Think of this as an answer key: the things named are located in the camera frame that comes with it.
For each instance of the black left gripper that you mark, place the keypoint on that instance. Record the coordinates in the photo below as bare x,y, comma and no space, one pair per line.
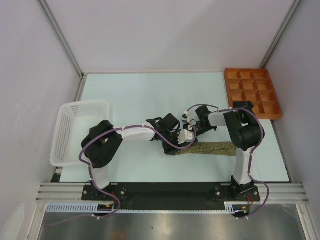
169,149

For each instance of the olive gold patterned tie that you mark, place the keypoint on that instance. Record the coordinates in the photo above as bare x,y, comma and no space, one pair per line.
210,148

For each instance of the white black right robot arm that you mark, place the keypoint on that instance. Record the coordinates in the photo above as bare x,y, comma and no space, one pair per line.
246,134

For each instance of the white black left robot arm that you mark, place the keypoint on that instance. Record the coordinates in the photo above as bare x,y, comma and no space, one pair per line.
103,141

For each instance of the dark rolled tie in tray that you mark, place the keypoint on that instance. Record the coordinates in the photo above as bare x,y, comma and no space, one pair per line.
243,104

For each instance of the orange compartment tray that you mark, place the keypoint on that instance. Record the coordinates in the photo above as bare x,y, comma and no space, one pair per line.
254,85

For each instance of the white perforated plastic basket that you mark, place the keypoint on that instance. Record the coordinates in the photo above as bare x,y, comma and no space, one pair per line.
73,124

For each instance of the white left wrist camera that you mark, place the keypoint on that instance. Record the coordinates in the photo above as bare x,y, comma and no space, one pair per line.
186,135

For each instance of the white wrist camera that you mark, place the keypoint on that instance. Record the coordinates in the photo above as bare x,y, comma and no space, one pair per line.
186,135
186,117

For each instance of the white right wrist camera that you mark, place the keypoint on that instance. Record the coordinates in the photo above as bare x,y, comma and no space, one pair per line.
186,117

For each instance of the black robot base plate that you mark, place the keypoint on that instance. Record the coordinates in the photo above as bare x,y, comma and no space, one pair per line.
125,191

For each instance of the aluminium front frame rail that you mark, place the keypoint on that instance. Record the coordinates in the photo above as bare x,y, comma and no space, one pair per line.
283,193

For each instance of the white slotted cable duct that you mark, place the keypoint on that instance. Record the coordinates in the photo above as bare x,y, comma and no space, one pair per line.
79,208

